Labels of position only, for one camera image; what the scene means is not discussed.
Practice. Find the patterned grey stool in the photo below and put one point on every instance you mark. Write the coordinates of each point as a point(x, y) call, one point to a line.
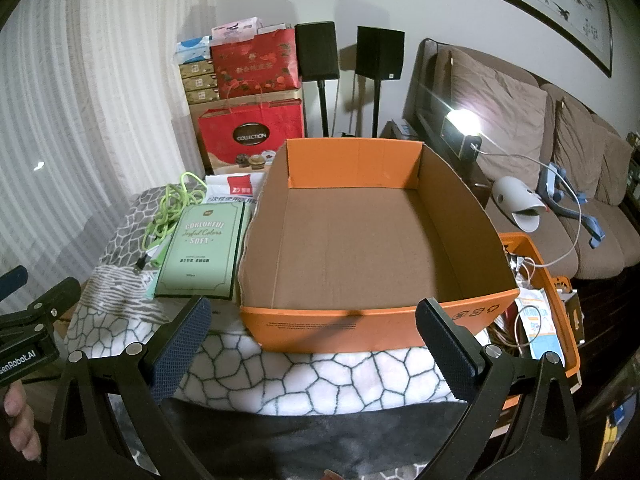
point(280, 370)

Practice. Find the large brown cushion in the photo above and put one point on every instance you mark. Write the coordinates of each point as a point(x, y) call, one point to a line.
point(500, 110)

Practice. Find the small brown cushion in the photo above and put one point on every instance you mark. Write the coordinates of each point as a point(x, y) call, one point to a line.
point(612, 170)

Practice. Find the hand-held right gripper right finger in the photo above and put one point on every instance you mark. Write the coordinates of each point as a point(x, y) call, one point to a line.
point(450, 355)

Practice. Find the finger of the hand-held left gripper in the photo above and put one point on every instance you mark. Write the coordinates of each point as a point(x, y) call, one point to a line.
point(55, 297)
point(10, 282)

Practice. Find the red gift bag brown oval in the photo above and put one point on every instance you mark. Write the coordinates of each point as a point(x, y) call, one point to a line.
point(250, 125)

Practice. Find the brown sofa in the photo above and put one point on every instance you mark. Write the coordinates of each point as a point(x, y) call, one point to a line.
point(550, 230)

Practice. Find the orange cardboard box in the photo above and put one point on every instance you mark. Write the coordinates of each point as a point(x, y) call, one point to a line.
point(350, 240)

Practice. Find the tan cardboard carton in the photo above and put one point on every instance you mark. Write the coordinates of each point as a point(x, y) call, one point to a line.
point(280, 97)

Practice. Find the white slipper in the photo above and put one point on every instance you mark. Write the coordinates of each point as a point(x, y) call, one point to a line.
point(515, 200)

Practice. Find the green tissue pack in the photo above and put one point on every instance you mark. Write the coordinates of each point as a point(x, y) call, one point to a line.
point(202, 255)

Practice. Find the white curtain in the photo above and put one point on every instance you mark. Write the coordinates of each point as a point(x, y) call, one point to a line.
point(75, 110)

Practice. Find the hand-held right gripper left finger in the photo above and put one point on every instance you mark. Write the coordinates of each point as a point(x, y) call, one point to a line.
point(182, 345)

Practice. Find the small open cardboard box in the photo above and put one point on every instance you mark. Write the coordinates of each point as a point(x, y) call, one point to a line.
point(575, 315)

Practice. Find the white mask packet red logo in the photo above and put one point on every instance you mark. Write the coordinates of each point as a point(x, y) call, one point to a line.
point(235, 187)

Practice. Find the gold patterned box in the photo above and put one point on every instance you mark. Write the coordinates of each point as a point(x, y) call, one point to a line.
point(200, 83)
point(202, 97)
point(197, 69)

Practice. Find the black speaker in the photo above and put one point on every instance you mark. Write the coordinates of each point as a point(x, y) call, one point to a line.
point(380, 50)
point(317, 50)

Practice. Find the dark wooden side table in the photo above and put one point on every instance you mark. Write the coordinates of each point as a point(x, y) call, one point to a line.
point(475, 180)

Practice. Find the blue grey plastic frame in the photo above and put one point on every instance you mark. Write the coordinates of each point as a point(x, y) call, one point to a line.
point(550, 180)

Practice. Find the white blue mask packet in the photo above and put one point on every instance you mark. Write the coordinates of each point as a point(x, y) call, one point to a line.
point(542, 325)

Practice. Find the person's left hand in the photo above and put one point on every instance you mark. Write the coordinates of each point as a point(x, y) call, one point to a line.
point(20, 420)

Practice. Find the orange plastic basket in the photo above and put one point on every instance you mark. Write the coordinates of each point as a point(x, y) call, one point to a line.
point(565, 320)

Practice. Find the medium brown cushion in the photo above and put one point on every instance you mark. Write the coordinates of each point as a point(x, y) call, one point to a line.
point(580, 155)

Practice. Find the pink white pack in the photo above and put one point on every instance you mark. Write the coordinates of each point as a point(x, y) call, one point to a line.
point(235, 27)

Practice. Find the blue tissue pack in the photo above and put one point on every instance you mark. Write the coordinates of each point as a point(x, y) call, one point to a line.
point(192, 50)

